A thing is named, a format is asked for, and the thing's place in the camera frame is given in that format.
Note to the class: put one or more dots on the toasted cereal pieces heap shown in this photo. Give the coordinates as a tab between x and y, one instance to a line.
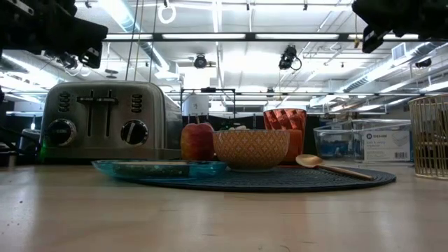
238	127

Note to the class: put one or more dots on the black aluminium table frame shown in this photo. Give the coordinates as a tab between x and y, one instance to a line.
21	159

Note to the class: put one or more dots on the white ceiling air vent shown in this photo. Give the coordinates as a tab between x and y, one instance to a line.
399	51

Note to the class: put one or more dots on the red pepper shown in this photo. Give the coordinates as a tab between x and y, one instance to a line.
196	143

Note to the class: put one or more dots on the round black ceiling camera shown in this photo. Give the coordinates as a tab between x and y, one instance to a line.
200	61

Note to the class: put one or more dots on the silver ventilation duct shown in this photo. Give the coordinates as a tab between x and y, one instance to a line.
126	21

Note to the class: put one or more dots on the orange faceted tumbler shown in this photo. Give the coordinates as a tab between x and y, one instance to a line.
285	120

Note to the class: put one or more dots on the round dark woven placemat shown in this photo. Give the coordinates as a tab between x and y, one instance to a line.
280	180

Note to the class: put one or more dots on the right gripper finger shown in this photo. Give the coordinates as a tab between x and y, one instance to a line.
371	12
372	36

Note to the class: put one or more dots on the clear plastic storage bin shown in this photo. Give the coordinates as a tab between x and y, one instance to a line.
350	140

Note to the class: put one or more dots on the white cylindrical tank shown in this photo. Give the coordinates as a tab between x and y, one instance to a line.
195	105

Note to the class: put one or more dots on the black beam with light strips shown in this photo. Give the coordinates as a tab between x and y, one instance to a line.
203	36

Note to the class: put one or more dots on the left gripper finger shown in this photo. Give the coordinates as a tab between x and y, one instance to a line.
92	56
91	33

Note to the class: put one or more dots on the small black ceiling fixture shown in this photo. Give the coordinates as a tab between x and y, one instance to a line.
423	63

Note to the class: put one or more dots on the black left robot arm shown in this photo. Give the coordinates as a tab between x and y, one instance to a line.
5	21

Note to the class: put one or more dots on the wooden spoon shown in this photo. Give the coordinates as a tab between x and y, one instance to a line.
308	161

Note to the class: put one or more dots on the blue translucent plate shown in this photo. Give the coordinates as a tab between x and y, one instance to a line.
210	169

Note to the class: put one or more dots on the stainless steel four-slot toaster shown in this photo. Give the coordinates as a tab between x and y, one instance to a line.
105	140

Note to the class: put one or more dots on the orange patterned ceramic bowl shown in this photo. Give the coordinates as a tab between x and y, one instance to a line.
251	150

